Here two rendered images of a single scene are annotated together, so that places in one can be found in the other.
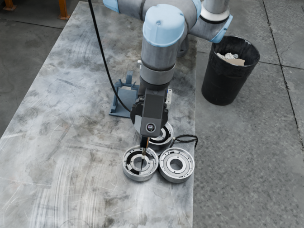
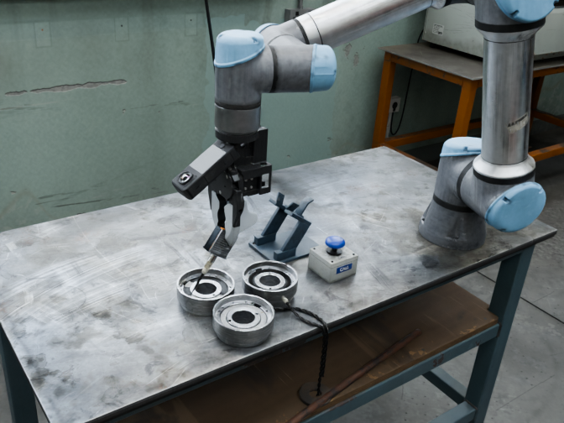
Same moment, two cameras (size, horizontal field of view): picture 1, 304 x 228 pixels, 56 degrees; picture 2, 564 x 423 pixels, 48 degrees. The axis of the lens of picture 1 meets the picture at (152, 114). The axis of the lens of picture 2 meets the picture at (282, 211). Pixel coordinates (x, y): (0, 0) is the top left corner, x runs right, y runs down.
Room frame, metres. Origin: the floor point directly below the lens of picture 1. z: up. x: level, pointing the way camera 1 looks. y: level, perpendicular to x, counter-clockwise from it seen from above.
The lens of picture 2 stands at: (-0.04, -0.83, 1.49)
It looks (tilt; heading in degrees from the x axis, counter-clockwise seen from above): 27 degrees down; 53
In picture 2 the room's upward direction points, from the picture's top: 4 degrees clockwise
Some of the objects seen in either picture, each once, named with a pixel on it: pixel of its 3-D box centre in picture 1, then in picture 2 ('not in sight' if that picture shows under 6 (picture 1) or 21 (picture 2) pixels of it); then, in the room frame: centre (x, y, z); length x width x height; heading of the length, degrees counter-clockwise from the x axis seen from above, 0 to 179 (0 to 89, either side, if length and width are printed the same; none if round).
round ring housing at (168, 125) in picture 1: (156, 134); (269, 284); (0.54, -0.03, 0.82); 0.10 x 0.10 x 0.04
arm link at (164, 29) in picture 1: (162, 37); (241, 69); (0.48, 0.01, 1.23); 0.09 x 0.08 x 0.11; 163
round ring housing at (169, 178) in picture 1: (175, 165); (242, 321); (0.44, -0.10, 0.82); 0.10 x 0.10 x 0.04
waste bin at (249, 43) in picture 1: (226, 73); not in sight; (1.66, -0.49, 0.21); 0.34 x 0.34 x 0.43
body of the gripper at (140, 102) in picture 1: (153, 91); (239, 161); (0.49, 0.01, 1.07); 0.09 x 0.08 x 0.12; 1
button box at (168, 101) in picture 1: (161, 97); (335, 259); (0.71, -0.02, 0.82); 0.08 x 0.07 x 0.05; 1
